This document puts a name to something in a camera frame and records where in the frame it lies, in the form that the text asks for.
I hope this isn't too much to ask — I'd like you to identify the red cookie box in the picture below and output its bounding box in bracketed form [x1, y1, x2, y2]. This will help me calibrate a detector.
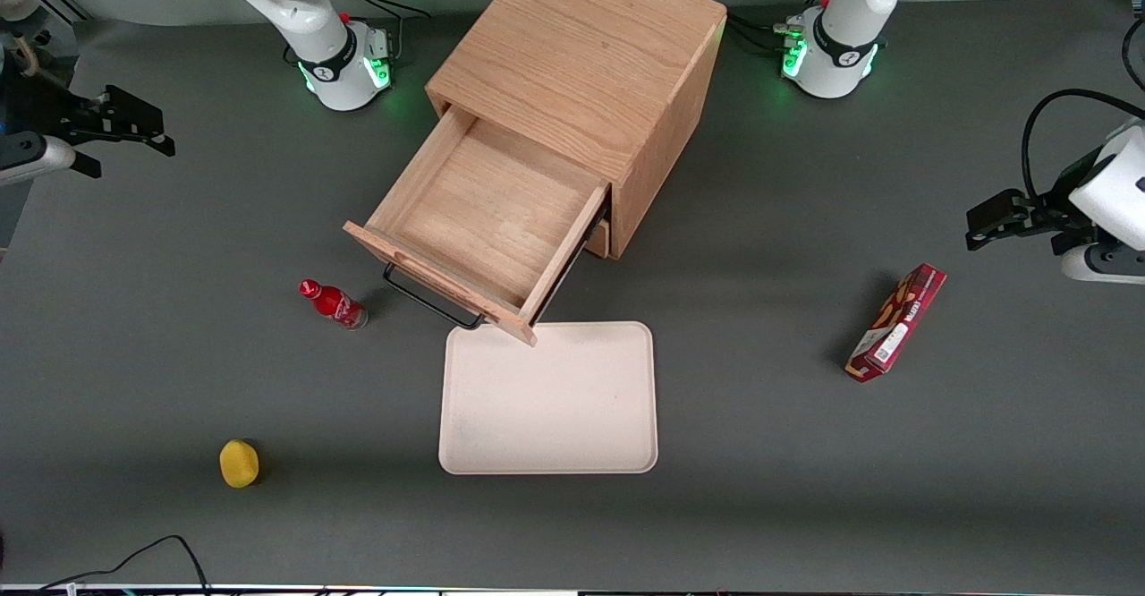
[844, 262, 947, 384]

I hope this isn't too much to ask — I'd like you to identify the yellow lemon toy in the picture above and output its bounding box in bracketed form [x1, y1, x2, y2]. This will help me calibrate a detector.
[219, 438, 261, 490]

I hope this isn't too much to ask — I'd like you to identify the wooden drawer with tray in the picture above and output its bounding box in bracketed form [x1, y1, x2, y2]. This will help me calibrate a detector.
[343, 104, 611, 346]

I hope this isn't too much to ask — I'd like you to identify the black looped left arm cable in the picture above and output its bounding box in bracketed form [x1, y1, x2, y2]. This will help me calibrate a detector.
[1022, 89, 1145, 205]

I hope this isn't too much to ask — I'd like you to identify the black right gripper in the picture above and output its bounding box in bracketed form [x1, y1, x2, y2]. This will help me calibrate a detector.
[36, 84, 177, 179]

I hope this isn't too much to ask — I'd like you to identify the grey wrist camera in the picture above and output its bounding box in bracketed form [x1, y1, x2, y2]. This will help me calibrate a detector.
[0, 133, 78, 187]
[1062, 243, 1145, 285]

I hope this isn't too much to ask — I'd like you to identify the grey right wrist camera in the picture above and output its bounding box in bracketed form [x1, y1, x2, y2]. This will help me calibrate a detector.
[0, 133, 78, 187]

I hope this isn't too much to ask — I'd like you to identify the cream plastic tray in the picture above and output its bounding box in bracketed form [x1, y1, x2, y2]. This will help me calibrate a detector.
[438, 320, 659, 475]

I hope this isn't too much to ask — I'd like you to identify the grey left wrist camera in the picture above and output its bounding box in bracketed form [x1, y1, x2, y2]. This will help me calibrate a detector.
[1062, 243, 1145, 285]

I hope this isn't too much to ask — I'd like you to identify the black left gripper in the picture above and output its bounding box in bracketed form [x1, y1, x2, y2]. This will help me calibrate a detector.
[965, 153, 1115, 257]

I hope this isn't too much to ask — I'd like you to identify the black metal drawer handle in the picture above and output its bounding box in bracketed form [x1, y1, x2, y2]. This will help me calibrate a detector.
[383, 262, 489, 330]

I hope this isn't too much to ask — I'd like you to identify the wooden drawer cabinet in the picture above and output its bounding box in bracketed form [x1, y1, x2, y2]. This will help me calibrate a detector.
[426, 0, 727, 260]

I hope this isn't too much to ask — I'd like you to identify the small red soda bottle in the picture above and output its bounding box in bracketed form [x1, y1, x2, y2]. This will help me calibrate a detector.
[299, 278, 369, 331]

